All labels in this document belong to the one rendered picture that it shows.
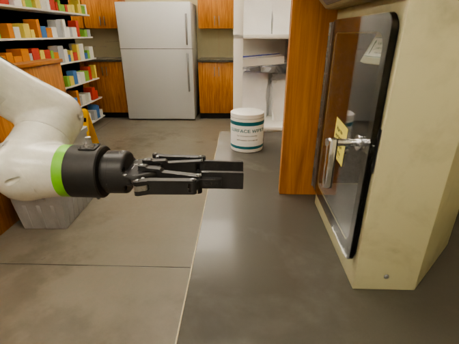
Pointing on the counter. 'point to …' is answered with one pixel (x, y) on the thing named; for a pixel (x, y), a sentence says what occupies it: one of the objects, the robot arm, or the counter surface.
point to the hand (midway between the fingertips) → (224, 173)
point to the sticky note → (340, 138)
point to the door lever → (335, 156)
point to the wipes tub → (246, 130)
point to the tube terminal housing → (411, 151)
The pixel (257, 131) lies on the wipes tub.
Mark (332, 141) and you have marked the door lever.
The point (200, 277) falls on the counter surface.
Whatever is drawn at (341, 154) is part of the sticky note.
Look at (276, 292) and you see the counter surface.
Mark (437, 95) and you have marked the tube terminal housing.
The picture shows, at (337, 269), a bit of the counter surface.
